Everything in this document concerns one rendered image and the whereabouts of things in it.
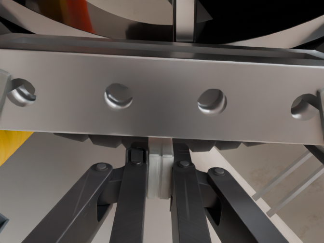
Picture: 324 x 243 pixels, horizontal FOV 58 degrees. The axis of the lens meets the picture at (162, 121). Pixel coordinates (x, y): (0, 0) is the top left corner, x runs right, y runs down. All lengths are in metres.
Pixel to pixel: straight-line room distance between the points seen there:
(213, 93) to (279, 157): 4.55
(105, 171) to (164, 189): 0.04
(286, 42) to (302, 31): 0.01
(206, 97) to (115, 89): 0.06
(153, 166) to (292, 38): 0.14
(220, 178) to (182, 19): 0.13
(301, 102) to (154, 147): 0.08
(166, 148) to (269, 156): 4.50
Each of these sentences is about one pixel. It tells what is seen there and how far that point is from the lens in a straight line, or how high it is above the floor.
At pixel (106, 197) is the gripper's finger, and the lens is 0.16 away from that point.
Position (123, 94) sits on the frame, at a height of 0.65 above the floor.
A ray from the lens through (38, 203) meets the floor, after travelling 1.07.
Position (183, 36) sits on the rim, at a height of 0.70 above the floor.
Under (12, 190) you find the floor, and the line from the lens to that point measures 1.04.
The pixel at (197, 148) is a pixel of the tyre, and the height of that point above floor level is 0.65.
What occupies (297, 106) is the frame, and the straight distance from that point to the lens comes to 0.17.
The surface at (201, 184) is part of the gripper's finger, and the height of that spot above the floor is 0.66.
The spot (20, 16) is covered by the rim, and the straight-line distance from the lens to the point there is 0.24.
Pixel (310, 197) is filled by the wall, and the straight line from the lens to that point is 5.36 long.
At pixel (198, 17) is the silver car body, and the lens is 1.77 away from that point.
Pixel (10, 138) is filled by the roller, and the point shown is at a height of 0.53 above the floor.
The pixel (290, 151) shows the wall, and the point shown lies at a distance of 4.74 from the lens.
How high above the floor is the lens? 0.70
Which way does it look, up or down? 14 degrees down
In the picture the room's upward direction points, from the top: 50 degrees clockwise
